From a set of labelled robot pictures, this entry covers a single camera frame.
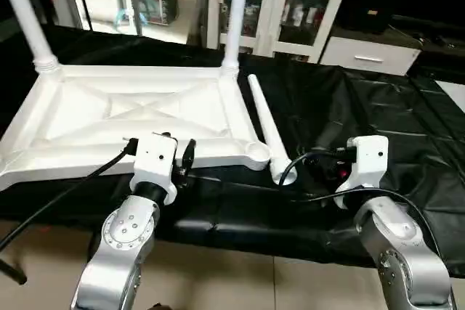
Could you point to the white plastic table top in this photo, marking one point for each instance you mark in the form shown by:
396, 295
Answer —
131, 114

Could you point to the white plastic table leg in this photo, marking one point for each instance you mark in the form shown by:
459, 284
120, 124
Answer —
234, 19
25, 12
265, 121

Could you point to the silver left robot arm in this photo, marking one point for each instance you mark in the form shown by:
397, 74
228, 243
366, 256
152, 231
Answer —
123, 237

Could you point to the black work mat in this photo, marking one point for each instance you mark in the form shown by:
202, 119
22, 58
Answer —
327, 107

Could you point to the white drawer unit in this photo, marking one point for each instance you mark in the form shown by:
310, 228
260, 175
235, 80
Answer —
370, 57

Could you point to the white flat board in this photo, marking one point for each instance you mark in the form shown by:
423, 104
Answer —
454, 96

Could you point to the colourful toy box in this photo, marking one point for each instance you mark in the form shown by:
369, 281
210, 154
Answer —
154, 5

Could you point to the white glass door cabinet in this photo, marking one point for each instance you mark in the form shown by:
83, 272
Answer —
272, 5

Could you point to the black tripod stand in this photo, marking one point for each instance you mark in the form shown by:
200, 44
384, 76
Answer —
14, 272

